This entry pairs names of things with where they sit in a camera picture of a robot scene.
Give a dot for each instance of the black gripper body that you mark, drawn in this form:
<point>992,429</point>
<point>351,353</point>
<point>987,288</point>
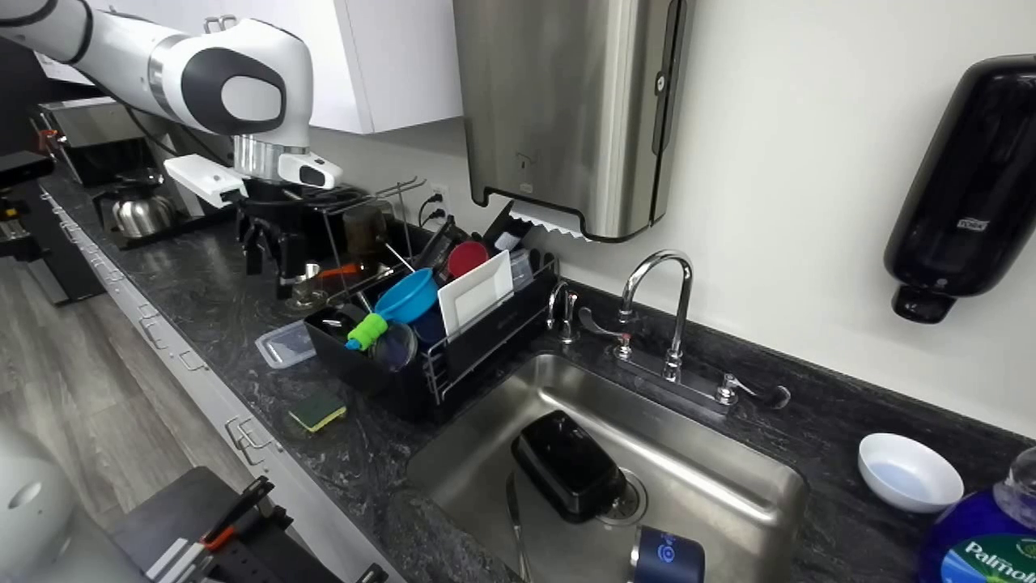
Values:
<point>288,229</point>

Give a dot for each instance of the dark blue thermos mug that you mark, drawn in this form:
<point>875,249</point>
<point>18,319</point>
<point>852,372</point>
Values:
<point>664,559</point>

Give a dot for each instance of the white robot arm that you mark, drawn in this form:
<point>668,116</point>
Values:
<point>250,82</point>

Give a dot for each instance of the stainless steel sink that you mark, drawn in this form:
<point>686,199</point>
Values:
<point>680,477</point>

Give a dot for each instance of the black container in sink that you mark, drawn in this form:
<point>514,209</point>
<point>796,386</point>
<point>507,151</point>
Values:
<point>570,470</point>

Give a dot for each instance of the chrome sink faucet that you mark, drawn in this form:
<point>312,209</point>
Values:
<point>662,353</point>

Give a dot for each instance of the clear plastic food container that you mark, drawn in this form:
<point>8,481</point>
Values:
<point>287,344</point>

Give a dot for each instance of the steel kettle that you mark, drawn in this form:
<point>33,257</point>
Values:
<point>135,212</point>

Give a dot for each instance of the red cup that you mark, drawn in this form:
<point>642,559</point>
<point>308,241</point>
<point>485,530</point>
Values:
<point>463,257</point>

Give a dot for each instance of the green yellow sponge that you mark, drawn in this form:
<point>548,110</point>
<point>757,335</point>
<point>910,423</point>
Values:
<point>318,414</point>

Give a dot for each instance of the white plate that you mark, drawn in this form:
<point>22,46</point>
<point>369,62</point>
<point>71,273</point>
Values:
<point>478,294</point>

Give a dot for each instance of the black dish rack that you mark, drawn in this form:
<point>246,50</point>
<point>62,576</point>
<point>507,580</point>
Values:
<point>432,381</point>

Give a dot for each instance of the black tool tray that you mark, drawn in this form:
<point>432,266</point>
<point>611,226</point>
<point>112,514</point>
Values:
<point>205,531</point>

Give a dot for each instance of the stainless paper towel dispenser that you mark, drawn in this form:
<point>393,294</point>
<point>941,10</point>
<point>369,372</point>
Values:
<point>567,106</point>

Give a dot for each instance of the small white bowl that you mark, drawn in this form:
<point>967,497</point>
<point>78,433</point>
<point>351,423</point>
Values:
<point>907,475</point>

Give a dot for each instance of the blue dish soap bottle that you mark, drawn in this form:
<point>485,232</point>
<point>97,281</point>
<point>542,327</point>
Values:
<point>990,536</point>

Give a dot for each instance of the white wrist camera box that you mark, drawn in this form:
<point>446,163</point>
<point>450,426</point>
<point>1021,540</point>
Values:
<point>205,181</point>

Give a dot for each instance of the blue funnel green handle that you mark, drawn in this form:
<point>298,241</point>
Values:
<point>403,301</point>

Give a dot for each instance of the black wall soap dispenser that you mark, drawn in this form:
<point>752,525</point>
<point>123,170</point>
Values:
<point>973,201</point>

